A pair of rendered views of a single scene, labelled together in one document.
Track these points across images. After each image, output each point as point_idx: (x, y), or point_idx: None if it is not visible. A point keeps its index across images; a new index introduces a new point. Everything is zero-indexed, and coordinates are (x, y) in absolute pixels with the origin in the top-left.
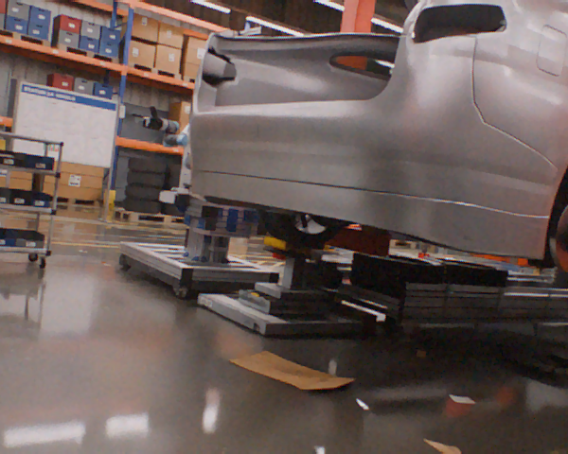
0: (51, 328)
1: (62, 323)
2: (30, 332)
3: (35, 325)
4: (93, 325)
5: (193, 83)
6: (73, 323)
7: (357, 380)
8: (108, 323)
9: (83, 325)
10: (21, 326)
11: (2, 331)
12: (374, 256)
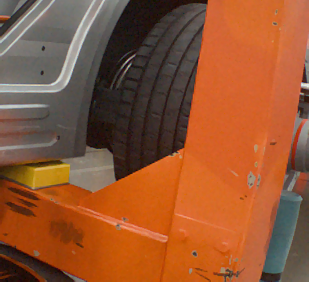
0: (292, 260)
1: (305, 268)
2: (288, 252)
3: (305, 260)
4: (285, 272)
5: None
6: (301, 271)
7: (5, 244)
8: (285, 278)
9: (288, 269)
10: (306, 256)
11: (299, 249)
12: (16, 250)
